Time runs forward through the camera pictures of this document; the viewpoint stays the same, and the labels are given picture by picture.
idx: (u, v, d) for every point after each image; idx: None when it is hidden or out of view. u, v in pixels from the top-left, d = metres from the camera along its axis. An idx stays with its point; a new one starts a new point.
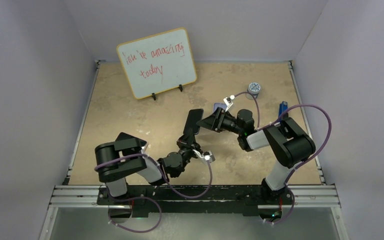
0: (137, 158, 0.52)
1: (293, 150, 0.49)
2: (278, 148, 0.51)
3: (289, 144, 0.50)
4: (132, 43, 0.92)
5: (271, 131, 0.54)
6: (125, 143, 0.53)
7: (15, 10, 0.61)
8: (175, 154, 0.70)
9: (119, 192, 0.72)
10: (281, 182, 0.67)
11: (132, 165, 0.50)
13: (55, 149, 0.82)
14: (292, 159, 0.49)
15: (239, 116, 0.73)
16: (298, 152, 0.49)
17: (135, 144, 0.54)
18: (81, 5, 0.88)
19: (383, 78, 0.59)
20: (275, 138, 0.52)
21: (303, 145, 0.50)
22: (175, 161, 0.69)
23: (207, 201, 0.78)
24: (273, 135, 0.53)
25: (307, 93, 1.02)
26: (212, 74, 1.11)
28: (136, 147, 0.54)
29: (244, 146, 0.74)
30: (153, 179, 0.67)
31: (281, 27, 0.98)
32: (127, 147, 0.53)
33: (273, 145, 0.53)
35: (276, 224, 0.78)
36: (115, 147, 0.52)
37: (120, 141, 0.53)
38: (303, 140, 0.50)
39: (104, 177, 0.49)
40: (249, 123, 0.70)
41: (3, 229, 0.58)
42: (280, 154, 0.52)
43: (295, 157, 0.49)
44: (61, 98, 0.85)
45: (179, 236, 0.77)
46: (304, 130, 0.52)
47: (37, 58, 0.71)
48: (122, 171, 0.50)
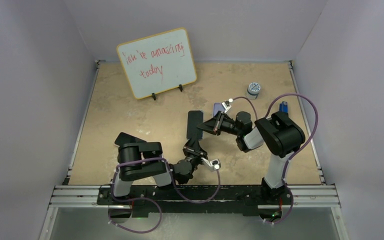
0: (158, 161, 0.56)
1: (283, 139, 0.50)
2: (269, 138, 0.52)
3: (279, 133, 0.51)
4: (132, 43, 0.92)
5: (262, 122, 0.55)
6: (149, 146, 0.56)
7: (15, 10, 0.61)
8: (185, 162, 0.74)
9: (124, 193, 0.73)
10: (278, 178, 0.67)
11: (153, 168, 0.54)
13: (55, 149, 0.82)
14: (282, 147, 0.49)
15: (236, 117, 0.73)
16: (288, 140, 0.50)
17: (157, 148, 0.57)
18: (81, 5, 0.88)
19: (383, 79, 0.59)
20: (265, 128, 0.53)
21: (293, 134, 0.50)
22: (185, 169, 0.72)
23: (207, 201, 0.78)
24: (263, 125, 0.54)
25: (307, 93, 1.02)
26: (212, 74, 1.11)
28: (157, 151, 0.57)
29: (243, 147, 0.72)
30: (162, 182, 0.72)
31: (281, 28, 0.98)
32: (149, 150, 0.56)
33: (264, 136, 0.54)
35: (276, 224, 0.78)
36: (140, 148, 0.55)
37: (144, 143, 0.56)
38: (294, 130, 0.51)
39: (124, 177, 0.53)
40: (248, 125, 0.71)
41: (4, 229, 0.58)
42: (271, 144, 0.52)
43: (286, 145, 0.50)
44: (61, 98, 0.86)
45: (178, 236, 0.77)
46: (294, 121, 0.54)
47: (37, 58, 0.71)
48: (143, 173, 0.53)
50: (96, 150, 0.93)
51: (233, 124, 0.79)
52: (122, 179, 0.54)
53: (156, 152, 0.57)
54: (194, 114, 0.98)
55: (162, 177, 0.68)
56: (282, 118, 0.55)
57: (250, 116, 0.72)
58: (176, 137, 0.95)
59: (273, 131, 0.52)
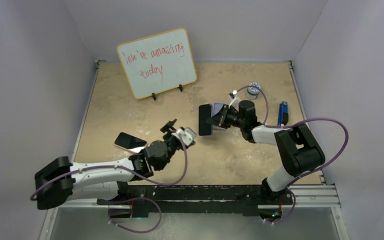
0: (63, 178, 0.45)
1: (303, 163, 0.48)
2: (287, 157, 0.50)
3: (300, 154, 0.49)
4: (132, 43, 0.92)
5: (283, 136, 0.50)
6: (51, 166, 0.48)
7: (15, 10, 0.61)
8: (160, 142, 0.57)
9: (111, 195, 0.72)
10: (283, 185, 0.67)
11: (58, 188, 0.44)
13: (55, 150, 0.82)
14: (300, 170, 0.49)
15: (238, 106, 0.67)
16: (307, 164, 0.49)
17: (59, 165, 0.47)
18: (81, 5, 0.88)
19: (383, 79, 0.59)
20: (287, 146, 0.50)
21: (312, 156, 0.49)
22: (160, 149, 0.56)
23: (207, 202, 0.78)
24: (284, 141, 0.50)
25: (307, 93, 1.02)
26: (212, 74, 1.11)
28: (62, 167, 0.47)
29: (248, 136, 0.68)
30: (126, 178, 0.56)
31: (280, 28, 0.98)
32: (51, 171, 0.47)
33: (282, 151, 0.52)
35: (276, 224, 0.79)
36: (44, 174, 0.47)
37: (47, 165, 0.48)
38: (314, 153, 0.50)
39: (40, 207, 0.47)
40: (250, 111, 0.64)
41: (3, 230, 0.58)
42: (288, 163, 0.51)
43: (304, 168, 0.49)
44: (61, 98, 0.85)
45: (178, 236, 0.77)
46: (315, 140, 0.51)
47: (37, 58, 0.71)
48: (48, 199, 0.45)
50: (96, 150, 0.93)
51: (237, 116, 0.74)
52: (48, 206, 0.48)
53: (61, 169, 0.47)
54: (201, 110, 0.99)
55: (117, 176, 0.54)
56: (304, 135, 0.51)
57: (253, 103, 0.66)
58: None
59: (294, 151, 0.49)
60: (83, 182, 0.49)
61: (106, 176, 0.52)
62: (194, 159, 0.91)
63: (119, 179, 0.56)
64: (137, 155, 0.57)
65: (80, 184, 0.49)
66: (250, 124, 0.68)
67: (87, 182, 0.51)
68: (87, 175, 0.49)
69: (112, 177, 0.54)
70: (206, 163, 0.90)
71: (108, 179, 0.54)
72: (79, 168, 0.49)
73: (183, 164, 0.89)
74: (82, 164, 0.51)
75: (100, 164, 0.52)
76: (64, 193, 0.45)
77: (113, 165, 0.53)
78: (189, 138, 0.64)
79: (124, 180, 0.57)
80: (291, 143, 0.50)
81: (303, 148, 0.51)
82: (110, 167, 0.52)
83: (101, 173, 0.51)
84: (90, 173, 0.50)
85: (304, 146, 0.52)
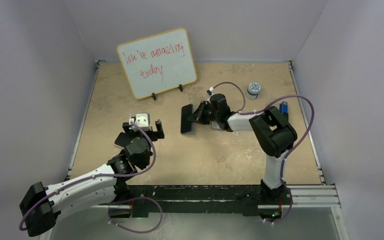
0: (42, 203, 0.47)
1: (280, 143, 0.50)
2: (263, 139, 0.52)
3: (274, 135, 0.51)
4: (132, 43, 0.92)
5: (256, 122, 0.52)
6: (28, 195, 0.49)
7: (15, 10, 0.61)
8: (138, 139, 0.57)
9: (111, 196, 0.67)
10: (276, 178, 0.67)
11: (38, 214, 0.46)
13: (55, 150, 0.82)
14: (277, 149, 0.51)
15: (210, 100, 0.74)
16: (283, 143, 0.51)
17: (36, 191, 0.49)
18: (81, 5, 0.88)
19: None
20: (261, 130, 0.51)
21: (287, 136, 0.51)
22: (140, 146, 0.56)
23: (207, 201, 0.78)
24: (259, 126, 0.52)
25: (307, 93, 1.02)
26: (212, 74, 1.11)
28: (38, 193, 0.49)
29: (225, 126, 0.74)
30: (106, 185, 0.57)
31: (280, 27, 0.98)
32: (29, 200, 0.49)
33: (258, 135, 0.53)
35: (276, 224, 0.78)
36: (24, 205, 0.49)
37: (24, 195, 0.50)
38: (287, 131, 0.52)
39: (32, 235, 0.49)
40: (221, 103, 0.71)
41: (2, 230, 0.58)
42: (265, 146, 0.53)
43: (281, 147, 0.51)
44: (61, 98, 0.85)
45: (178, 236, 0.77)
46: (286, 120, 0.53)
47: (37, 58, 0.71)
48: (35, 225, 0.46)
50: (96, 151, 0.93)
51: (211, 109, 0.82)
52: (40, 233, 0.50)
53: (38, 195, 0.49)
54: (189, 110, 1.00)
55: (99, 184, 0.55)
56: (276, 117, 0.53)
57: (223, 96, 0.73)
58: (176, 138, 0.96)
59: (268, 133, 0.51)
60: (64, 200, 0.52)
61: (87, 188, 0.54)
62: (194, 158, 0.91)
63: (103, 186, 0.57)
64: (115, 158, 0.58)
65: (62, 203, 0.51)
66: (223, 115, 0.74)
67: (69, 199, 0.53)
68: (65, 193, 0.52)
69: (95, 188, 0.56)
70: (206, 163, 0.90)
71: (91, 190, 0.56)
72: (54, 190, 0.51)
73: (183, 164, 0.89)
74: (57, 184, 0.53)
75: (76, 179, 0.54)
76: (47, 217, 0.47)
77: (91, 176, 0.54)
78: (145, 121, 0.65)
79: (110, 185, 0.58)
80: (264, 126, 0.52)
81: (277, 129, 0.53)
82: (88, 178, 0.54)
83: (80, 188, 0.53)
84: (68, 191, 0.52)
85: (278, 126, 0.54)
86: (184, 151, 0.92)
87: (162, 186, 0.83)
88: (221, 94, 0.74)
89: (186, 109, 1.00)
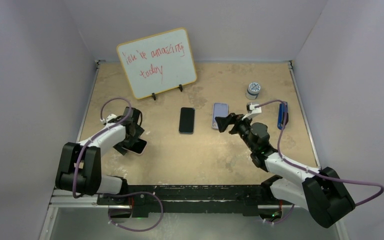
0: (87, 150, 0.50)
1: (335, 213, 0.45)
2: (317, 208, 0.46)
3: (331, 205, 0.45)
4: (132, 43, 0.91)
5: (313, 188, 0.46)
6: (65, 158, 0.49)
7: (15, 11, 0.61)
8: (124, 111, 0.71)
9: (117, 189, 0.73)
10: (286, 198, 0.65)
11: (91, 157, 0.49)
13: (55, 149, 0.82)
14: (329, 221, 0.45)
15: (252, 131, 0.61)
16: (339, 214, 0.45)
17: (71, 148, 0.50)
18: (80, 6, 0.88)
19: None
20: (318, 199, 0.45)
21: (342, 208, 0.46)
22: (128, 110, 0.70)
23: (207, 201, 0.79)
24: (316, 196, 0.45)
25: (307, 93, 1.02)
26: (212, 75, 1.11)
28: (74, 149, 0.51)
29: (260, 163, 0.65)
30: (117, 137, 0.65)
31: (280, 28, 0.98)
32: (69, 160, 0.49)
33: (312, 201, 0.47)
35: (276, 224, 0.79)
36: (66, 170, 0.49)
37: (60, 163, 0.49)
38: (344, 201, 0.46)
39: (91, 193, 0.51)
40: (264, 139, 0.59)
41: (2, 230, 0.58)
42: (317, 213, 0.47)
43: (336, 218, 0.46)
44: (61, 98, 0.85)
45: (178, 235, 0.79)
46: (345, 189, 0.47)
47: (36, 58, 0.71)
48: (91, 178, 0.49)
50: None
51: (248, 128, 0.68)
52: (92, 191, 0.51)
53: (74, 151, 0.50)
54: (189, 111, 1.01)
55: (115, 134, 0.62)
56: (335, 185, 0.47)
57: (265, 127, 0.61)
58: (176, 138, 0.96)
59: (326, 204, 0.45)
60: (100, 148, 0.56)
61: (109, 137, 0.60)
62: (194, 158, 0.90)
63: (114, 139, 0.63)
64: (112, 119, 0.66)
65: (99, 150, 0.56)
66: (261, 149, 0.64)
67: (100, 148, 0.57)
68: (98, 140, 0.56)
69: (112, 139, 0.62)
70: (206, 163, 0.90)
71: (110, 141, 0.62)
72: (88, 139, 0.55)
73: (184, 164, 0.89)
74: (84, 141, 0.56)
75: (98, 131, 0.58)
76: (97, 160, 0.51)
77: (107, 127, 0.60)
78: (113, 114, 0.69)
79: (117, 137, 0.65)
80: (323, 196, 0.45)
81: (331, 196, 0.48)
82: (105, 130, 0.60)
83: (105, 137, 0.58)
84: (99, 139, 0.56)
85: (332, 193, 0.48)
86: (184, 151, 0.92)
87: (162, 186, 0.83)
88: (264, 124, 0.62)
89: (186, 110, 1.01)
